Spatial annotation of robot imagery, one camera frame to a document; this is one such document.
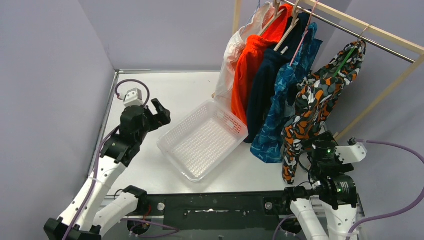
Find white plastic basket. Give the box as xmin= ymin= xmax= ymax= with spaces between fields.
xmin=157 ymin=100 xmax=248 ymax=183

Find camouflage orange black shorts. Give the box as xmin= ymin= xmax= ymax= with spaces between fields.
xmin=281 ymin=40 xmax=367 ymax=185

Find green hanger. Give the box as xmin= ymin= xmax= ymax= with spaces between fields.
xmin=332 ymin=23 xmax=372 ymax=77

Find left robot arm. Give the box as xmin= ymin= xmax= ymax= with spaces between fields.
xmin=43 ymin=98 xmax=171 ymax=240

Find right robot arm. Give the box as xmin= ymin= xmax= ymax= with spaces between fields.
xmin=281 ymin=131 xmax=359 ymax=240

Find blue patterned shorts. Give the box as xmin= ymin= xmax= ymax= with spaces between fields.
xmin=250 ymin=22 xmax=323 ymax=164

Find white shorts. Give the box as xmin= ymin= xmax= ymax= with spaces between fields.
xmin=213 ymin=2 xmax=276 ymax=110

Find pink hanger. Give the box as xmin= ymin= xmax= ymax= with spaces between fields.
xmin=289 ymin=0 xmax=319 ymax=66

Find wooden hanger navy shorts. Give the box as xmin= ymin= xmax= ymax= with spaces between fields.
xmin=274 ymin=0 xmax=301 ymax=52

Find wooden hanger orange shorts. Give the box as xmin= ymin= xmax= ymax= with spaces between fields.
xmin=258 ymin=0 xmax=285 ymax=36

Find metal rack rod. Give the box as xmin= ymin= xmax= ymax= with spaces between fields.
xmin=303 ymin=0 xmax=424 ymax=64

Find wooden clothes rack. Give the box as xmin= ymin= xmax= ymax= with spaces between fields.
xmin=231 ymin=0 xmax=424 ymax=142

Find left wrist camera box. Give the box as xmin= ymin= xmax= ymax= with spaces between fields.
xmin=123 ymin=88 xmax=144 ymax=107

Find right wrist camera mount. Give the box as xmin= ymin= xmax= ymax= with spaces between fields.
xmin=335 ymin=137 xmax=368 ymax=165

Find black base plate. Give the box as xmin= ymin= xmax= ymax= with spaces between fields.
xmin=128 ymin=190 xmax=291 ymax=230

